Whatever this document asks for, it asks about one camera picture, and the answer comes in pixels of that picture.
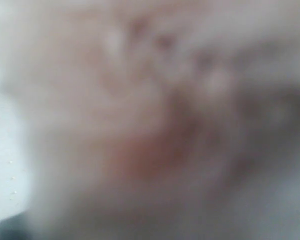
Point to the beige teddy bear striped sweater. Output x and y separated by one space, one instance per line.
158 119

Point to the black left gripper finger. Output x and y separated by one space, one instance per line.
15 228

